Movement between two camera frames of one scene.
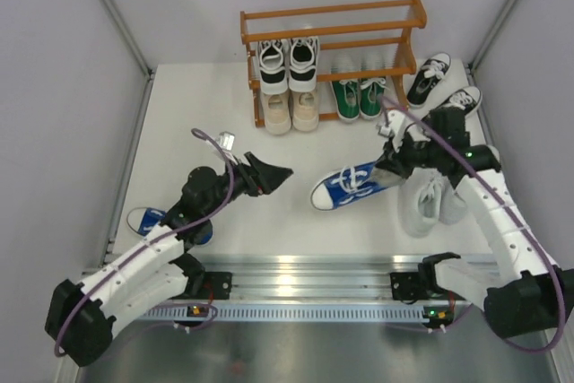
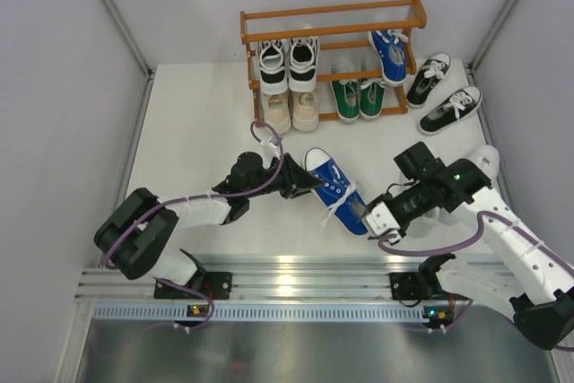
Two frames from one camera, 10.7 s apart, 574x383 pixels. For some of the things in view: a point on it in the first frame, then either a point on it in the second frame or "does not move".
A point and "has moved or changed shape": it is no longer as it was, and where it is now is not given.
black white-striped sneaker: (303, 64) does not move
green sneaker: (346, 95) does not move
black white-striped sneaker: (273, 67) does not move
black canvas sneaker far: (430, 74) does not move
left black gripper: (262, 178) -> (295, 179)
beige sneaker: (305, 110) does not move
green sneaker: (370, 97) does not move
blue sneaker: (152, 217) has moved or changed shape
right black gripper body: (413, 154) -> (409, 204)
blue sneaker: (343, 187) -> (390, 45)
